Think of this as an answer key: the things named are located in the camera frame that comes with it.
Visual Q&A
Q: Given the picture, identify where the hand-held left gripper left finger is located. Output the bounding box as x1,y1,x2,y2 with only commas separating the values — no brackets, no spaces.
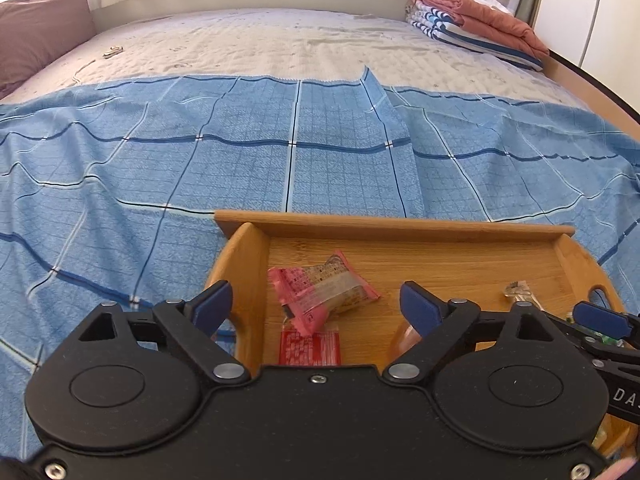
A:
75,280,253,386

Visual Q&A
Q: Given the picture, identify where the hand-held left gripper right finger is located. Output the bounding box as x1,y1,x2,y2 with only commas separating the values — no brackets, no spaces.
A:
381,281,551,386

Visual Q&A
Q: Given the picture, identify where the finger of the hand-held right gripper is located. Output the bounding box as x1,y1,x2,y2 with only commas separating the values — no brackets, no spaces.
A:
572,301,640,348
541,310,640,369

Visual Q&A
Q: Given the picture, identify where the orange translucent snack packet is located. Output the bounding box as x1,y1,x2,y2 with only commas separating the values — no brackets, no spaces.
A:
391,321,426,361

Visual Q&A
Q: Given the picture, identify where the wooden tray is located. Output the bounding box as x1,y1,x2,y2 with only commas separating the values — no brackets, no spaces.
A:
202,210,640,461

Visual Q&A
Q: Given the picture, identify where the golden clear snack packet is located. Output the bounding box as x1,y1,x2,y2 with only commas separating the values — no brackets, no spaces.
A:
502,281,541,311

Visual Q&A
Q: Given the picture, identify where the pink cake snack packet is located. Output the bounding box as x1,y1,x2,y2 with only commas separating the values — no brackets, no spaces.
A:
267,250,382,335

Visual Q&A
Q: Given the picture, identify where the small red snack packet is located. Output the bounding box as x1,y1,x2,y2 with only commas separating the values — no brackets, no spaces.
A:
278,327,343,367

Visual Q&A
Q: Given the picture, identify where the blue checked bedsheet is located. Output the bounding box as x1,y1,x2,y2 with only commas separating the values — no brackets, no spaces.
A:
0,65,640,461

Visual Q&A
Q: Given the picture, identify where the grey quilted mattress pad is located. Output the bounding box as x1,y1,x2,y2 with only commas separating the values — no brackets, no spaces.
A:
0,7,591,111

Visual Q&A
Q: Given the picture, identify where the folded striped blanket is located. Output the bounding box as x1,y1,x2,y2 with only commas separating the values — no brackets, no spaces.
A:
405,0,545,72

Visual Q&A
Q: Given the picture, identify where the stack of folded clothes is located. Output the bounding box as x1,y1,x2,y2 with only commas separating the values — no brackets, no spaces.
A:
411,0,551,63

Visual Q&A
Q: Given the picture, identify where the white wardrobe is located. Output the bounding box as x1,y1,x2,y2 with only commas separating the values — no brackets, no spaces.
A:
532,0,640,111

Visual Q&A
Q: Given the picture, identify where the white cloth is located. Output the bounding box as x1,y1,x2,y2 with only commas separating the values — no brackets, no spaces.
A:
467,0,516,13

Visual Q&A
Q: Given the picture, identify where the purple pillow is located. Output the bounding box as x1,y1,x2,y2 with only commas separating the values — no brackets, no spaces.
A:
0,0,98,93

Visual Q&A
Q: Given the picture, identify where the wooden bed frame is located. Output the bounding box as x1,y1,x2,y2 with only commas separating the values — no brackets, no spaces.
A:
545,47,640,126

